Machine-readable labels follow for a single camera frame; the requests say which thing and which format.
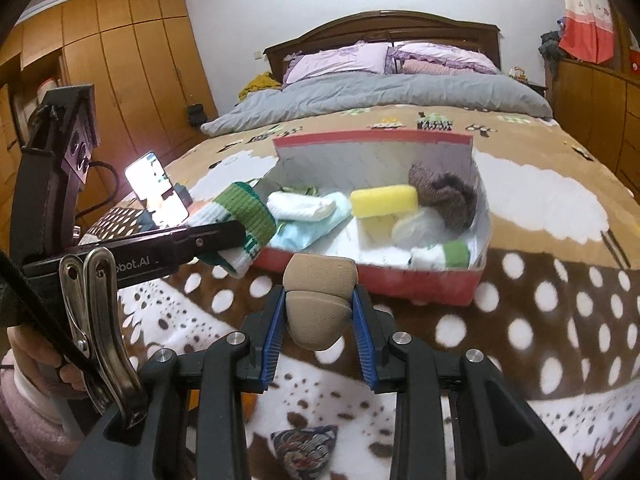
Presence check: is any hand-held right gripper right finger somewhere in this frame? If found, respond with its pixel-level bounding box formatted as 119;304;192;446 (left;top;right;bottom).
351;287;583;480

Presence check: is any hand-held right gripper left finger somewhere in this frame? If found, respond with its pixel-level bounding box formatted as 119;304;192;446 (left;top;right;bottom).
60;285;287;480

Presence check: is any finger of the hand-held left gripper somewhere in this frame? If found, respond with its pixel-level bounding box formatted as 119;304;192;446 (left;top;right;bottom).
171;220;249;267

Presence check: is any white sock with green cuff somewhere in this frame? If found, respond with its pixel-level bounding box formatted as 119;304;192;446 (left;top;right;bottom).
409;240;471;271
187;181;277;278

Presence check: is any beige foam pad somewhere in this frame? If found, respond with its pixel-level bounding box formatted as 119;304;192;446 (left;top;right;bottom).
282;255;357;352

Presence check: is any red cardboard box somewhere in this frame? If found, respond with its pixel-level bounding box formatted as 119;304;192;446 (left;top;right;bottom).
252;130;493;307

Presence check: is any white cloth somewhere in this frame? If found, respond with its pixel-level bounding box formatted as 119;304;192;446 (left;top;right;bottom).
266;191;337;223

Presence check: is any light blue cloth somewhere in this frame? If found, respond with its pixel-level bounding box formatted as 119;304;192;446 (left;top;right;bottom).
270;192;352;251

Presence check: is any yellow sponge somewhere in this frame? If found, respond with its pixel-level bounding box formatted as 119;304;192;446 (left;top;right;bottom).
349;185;419;219

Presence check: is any grey brown sock roll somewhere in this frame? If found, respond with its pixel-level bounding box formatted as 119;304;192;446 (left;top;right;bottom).
407;161;477;233

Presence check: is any person's left forearm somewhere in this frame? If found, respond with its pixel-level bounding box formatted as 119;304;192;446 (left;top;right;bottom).
0;355;86;466

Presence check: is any person's left hand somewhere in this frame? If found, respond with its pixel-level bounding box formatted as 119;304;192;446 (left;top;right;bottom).
7;322;88;398

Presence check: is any smartphone with lit screen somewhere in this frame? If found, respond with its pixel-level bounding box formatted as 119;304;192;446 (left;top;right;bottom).
125;150;190;226

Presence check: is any dark patterned pouch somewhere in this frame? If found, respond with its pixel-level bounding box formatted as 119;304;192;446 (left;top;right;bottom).
270;425;340;480

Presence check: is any clear plastic bag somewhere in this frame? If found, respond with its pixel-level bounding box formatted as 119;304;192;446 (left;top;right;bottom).
391;208;451;248

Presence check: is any silver metal clip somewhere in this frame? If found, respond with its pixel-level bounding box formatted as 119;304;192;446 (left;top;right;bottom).
59;247;151;428

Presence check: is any wooden wardrobe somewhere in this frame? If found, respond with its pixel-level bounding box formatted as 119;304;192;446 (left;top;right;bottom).
0;0;218;241

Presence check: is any yellow knit cloth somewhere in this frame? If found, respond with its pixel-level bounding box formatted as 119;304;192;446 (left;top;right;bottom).
237;72;283;102

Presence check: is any light purple pillow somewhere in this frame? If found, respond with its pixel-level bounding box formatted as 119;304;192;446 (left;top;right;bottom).
282;42;391;85

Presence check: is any brown spotted printed blanket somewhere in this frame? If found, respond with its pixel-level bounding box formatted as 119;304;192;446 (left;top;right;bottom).
75;104;640;480

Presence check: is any grey duvet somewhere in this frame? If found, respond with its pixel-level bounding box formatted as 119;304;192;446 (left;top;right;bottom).
200;71;555;136

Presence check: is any dark wooden headboard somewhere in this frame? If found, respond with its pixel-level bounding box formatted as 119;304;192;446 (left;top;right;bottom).
263;10;502;76

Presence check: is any pink striped pillow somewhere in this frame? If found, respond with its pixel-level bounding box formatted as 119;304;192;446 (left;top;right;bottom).
402;57;483;76

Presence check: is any purple ruffled pillow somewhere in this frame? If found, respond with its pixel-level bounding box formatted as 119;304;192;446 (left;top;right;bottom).
385;42;501;75

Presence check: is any wooden dresser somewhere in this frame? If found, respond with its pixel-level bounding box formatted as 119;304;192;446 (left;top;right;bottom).
545;35;640;191

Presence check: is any dark clothes pile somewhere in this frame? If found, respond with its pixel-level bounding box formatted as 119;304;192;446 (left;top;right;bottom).
539;30;566;76

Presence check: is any red and white curtain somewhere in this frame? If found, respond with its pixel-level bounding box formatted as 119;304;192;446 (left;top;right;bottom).
557;0;615;65

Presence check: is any black cable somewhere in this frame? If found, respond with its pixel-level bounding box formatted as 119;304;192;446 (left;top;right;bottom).
75;160;123;221

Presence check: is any black strap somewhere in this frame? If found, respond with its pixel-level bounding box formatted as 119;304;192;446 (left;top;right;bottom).
0;252;108;388

